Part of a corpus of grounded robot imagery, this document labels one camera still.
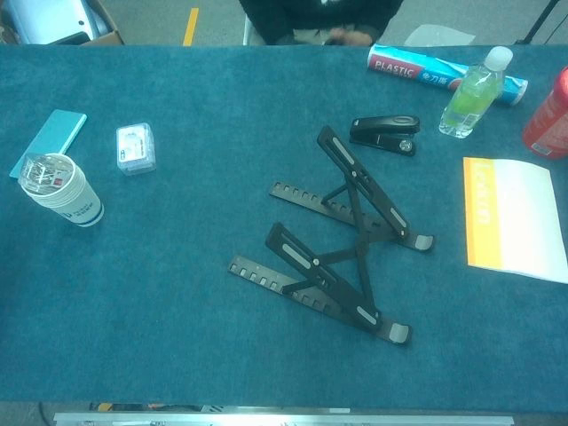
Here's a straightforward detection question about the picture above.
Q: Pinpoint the black folding laptop stand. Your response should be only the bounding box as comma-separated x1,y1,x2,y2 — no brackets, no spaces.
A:
227,125,436,346

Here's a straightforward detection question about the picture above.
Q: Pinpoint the teal table cloth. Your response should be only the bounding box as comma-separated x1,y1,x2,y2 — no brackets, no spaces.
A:
0,43,568,404

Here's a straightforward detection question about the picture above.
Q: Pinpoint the black stapler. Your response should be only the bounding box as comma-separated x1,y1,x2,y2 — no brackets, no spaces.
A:
349,114,422,157

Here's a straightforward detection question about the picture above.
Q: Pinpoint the small clear plastic box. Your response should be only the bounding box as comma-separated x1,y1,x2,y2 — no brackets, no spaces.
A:
115,121,158,178

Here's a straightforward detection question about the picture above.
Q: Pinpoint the blue red plastic wrap box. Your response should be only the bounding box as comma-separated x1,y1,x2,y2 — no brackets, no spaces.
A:
367,43,530,107

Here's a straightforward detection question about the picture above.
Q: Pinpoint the seated person in dark clothes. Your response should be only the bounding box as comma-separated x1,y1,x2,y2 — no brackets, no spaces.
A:
238,0,406,47

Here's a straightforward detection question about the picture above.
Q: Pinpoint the paper cup with clips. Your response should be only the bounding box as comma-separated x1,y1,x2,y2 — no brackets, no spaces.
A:
20,153,106,228

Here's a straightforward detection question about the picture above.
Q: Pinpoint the yellow floor tape strip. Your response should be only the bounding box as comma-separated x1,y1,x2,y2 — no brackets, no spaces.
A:
182,7,201,47

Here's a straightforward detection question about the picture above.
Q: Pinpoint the clear bottle with green label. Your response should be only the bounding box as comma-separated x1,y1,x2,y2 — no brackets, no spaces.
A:
438,45,515,139

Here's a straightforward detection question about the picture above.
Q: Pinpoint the white sheet on floor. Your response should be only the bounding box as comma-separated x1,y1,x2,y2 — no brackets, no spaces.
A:
403,24,477,47

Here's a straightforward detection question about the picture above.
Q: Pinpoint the orange white Lexicon book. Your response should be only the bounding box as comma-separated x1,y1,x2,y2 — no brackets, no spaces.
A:
462,156,568,284

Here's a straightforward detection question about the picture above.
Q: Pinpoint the light blue smartphone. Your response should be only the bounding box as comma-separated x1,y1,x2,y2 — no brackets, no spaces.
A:
9,109,88,179

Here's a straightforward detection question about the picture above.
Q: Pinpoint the round clear paper clip container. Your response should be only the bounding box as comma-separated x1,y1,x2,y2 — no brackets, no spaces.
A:
20,152,75,194

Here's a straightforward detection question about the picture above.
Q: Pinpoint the cardboard box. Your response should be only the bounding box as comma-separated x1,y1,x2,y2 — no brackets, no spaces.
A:
0,0,125,46

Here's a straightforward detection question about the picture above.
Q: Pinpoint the red can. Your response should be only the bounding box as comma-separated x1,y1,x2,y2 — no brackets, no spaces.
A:
522,66,568,160

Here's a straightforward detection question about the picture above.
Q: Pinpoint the white device in cardboard box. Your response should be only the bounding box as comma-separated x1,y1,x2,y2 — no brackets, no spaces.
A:
8,0,112,44

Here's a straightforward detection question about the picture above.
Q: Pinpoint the black tripod leg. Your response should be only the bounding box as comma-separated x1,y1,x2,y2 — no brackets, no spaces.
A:
514,0,563,45

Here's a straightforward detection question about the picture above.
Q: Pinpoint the white chair frame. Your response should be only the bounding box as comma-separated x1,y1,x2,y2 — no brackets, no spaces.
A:
242,12,267,46

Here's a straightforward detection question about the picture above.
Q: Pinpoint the aluminium rail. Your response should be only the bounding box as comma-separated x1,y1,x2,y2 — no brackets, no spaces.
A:
52,411,516,426

